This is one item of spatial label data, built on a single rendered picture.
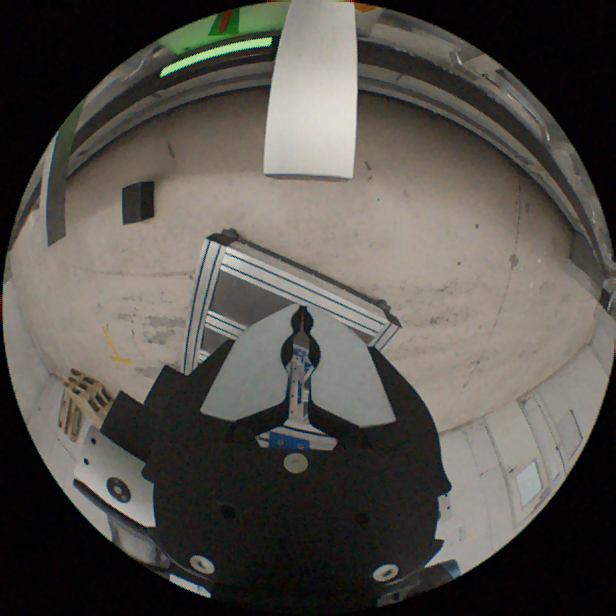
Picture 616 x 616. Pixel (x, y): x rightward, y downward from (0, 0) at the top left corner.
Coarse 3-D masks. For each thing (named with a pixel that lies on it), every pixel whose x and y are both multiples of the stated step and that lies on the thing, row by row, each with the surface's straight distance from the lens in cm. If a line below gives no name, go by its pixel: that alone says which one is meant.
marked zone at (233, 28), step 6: (222, 12) 32; (234, 12) 32; (216, 18) 33; (234, 18) 33; (216, 24) 34; (228, 24) 34; (234, 24) 34; (210, 30) 35; (216, 30) 35; (228, 30) 35; (234, 30) 35
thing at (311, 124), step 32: (320, 0) 15; (288, 32) 11; (320, 32) 11; (352, 32) 11; (288, 64) 9; (320, 64) 9; (352, 64) 10; (288, 96) 8; (320, 96) 8; (352, 96) 9; (288, 128) 8; (320, 128) 8; (352, 128) 8; (288, 160) 8; (320, 160) 8; (352, 160) 8
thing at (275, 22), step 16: (288, 0) 31; (208, 16) 33; (240, 16) 33; (256, 16) 33; (272, 16) 33; (368, 16) 32; (176, 32) 35; (192, 32) 36; (208, 32) 36; (240, 32) 36; (256, 32) 36; (368, 32) 35; (176, 48) 39; (192, 48) 39
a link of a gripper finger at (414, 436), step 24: (384, 360) 9; (384, 384) 8; (408, 384) 9; (408, 408) 8; (360, 432) 7; (384, 432) 7; (408, 432) 7; (432, 432) 8; (408, 456) 7; (432, 456) 7; (432, 480) 7
